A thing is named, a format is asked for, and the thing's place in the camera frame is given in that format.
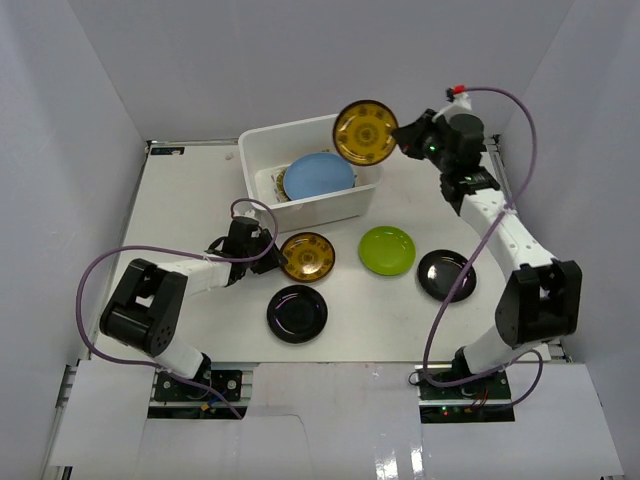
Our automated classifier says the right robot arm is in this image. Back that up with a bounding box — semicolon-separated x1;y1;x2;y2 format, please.
392;109;583;399

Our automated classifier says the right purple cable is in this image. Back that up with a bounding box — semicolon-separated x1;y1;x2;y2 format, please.
422;86;545;412

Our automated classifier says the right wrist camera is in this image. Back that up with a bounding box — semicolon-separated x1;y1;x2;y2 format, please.
433;85;472;122

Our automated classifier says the black plate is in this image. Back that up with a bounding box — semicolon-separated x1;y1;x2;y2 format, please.
266;285;328;345
417;249;477;303

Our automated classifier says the green round plate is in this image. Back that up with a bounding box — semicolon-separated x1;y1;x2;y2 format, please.
358;226;416;276

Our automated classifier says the yellow patterned plate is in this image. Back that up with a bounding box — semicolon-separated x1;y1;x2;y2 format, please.
331;100;399;167
280;232;336;283

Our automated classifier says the purple cable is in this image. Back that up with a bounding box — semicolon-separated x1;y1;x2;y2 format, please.
74;197;281;420
422;86;545;412

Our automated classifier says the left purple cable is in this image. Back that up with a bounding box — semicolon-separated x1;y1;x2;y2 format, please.
74;197;281;420

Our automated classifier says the blue round plate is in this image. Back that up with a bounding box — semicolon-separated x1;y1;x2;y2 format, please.
282;152;357;200

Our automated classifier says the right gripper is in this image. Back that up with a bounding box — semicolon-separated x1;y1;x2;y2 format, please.
394;110;455;175

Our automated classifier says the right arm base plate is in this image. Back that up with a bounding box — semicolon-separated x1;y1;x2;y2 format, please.
408;368;515;425

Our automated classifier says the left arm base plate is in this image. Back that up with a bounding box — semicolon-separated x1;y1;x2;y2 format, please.
149;370;247;420

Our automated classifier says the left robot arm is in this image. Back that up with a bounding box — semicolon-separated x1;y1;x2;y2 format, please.
99;216;288;399

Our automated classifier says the left black corner label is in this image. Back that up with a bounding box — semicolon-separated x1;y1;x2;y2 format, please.
149;146;185;156

